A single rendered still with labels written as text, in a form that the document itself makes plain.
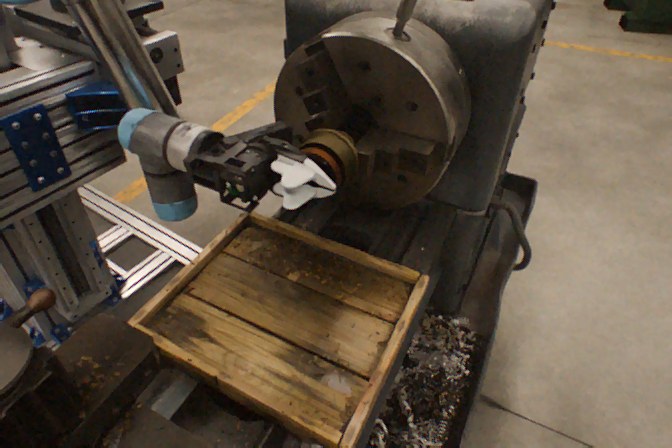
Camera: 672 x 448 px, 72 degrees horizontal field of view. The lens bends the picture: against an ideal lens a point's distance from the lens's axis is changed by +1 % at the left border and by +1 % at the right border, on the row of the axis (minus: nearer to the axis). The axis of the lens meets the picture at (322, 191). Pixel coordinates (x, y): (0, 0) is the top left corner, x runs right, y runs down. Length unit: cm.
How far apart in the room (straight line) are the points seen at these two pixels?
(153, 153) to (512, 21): 58
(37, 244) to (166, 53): 60
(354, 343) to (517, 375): 118
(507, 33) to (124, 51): 60
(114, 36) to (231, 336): 49
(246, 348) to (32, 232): 80
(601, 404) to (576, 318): 34
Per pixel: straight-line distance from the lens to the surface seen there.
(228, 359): 70
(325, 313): 73
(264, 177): 66
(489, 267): 134
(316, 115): 69
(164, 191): 80
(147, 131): 75
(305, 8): 92
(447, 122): 70
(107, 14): 82
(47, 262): 143
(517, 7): 83
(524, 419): 175
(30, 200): 119
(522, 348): 190
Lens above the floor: 146
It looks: 38 degrees down
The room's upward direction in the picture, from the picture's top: straight up
